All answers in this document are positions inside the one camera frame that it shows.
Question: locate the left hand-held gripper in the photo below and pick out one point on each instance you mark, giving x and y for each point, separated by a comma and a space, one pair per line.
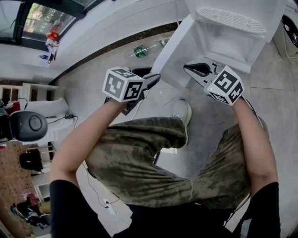
121, 86

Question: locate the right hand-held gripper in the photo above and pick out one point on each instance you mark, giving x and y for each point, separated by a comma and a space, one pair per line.
225, 86

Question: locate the white water dispenser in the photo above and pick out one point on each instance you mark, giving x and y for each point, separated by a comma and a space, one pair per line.
232, 41

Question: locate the person's right forearm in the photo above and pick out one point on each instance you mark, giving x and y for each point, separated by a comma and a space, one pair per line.
256, 151

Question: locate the person's left forearm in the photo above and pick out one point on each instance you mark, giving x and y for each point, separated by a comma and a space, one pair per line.
74, 148

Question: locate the clear bottle green label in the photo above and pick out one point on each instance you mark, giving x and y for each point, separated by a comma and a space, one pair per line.
139, 51

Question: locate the person's left white shoe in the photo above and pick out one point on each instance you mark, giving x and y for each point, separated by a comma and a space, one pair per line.
182, 111

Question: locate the person's white shoe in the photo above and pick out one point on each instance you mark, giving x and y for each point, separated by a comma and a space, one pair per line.
182, 111
263, 126

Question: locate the white windowsill ledge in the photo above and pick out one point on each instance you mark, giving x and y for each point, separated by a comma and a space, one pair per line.
104, 30

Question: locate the person's right white shoe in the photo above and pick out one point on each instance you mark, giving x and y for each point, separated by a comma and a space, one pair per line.
263, 126

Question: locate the beige trash bin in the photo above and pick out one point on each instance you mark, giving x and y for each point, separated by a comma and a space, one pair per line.
288, 35

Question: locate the small black gadget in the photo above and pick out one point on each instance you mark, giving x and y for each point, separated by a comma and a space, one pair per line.
50, 59

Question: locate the red and white packet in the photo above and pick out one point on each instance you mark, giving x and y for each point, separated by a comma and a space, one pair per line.
53, 36

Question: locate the white rounded stand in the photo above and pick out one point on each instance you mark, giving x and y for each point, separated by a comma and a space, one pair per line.
49, 108

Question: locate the small blue bottle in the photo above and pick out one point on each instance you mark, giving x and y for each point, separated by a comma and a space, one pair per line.
43, 56

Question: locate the white cubby shelf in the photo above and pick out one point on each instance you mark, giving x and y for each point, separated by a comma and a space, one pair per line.
35, 90

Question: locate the white power strip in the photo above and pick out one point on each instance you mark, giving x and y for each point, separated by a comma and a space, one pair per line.
109, 206

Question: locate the black bag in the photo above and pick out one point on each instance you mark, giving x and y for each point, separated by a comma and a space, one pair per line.
31, 160

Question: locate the person's black shirt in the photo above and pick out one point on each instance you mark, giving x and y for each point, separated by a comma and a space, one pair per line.
69, 209

